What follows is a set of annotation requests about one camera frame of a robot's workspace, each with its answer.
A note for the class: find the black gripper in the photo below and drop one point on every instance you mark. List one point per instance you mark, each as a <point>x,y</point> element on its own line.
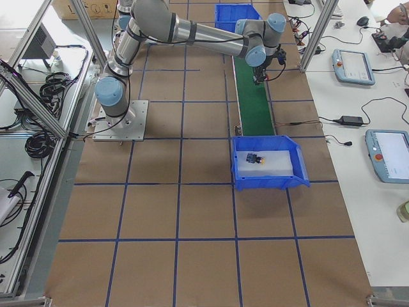
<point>261,68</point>

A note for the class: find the yellow mushroom push button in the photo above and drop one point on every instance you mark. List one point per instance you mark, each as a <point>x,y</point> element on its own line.
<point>254,159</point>

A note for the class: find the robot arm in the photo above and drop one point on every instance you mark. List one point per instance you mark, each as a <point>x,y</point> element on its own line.
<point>256,41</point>

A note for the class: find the person hand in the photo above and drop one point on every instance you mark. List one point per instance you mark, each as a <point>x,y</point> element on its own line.
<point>397,15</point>

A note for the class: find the green conveyor belt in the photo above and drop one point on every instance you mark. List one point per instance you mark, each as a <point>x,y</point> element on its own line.
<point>253,106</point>

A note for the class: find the blue plastic bin left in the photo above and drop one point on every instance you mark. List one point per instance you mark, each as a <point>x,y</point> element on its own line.
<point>227,14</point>

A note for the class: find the blue plastic bin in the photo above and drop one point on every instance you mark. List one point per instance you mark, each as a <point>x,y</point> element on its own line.
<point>269,143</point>
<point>227,14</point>

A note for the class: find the blue plastic bin right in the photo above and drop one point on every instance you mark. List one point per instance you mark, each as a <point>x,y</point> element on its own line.
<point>269,143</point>

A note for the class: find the white foam pad right bin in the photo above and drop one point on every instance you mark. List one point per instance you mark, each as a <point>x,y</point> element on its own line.
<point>277,163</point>

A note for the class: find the teach pendant far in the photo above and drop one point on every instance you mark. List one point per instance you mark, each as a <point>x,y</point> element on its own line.
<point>352,67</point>

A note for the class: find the teach pendant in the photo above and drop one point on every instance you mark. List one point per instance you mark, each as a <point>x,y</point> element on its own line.
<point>352,67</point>
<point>388,152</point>

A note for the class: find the black power adapter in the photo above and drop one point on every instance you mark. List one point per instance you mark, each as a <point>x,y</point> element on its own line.
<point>355,121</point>

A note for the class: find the black computer mouse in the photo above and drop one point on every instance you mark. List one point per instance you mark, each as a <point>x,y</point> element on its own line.
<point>363,21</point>

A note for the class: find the teach pendant near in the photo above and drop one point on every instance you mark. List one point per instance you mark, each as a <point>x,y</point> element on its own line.
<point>388,152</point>

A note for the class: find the cardboard box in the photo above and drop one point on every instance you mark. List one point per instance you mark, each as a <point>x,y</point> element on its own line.
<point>96,9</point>

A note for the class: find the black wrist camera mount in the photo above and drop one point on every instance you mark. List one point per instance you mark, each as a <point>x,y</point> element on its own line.
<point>281,56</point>

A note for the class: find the aluminium frame post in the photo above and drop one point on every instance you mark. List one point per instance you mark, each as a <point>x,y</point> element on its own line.
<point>318,32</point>

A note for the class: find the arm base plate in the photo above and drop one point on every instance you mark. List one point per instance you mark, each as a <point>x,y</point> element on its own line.
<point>131,128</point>

